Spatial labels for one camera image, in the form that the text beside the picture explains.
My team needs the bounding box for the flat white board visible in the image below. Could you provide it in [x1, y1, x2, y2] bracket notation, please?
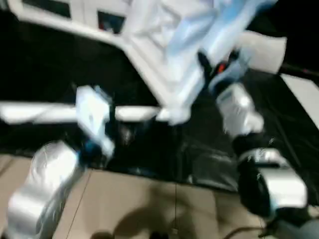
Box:
[281, 74, 319, 131]

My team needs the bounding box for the white cabinet with glass doors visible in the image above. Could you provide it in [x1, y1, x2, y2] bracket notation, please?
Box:
[20, 0, 131, 36]

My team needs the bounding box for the white plastic bag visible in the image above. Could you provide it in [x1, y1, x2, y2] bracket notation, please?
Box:
[238, 31, 289, 75]

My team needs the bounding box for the white plastic table top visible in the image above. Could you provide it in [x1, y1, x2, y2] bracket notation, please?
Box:
[10, 0, 235, 126]

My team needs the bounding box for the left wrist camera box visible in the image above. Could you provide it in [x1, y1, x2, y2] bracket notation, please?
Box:
[74, 85, 117, 156]

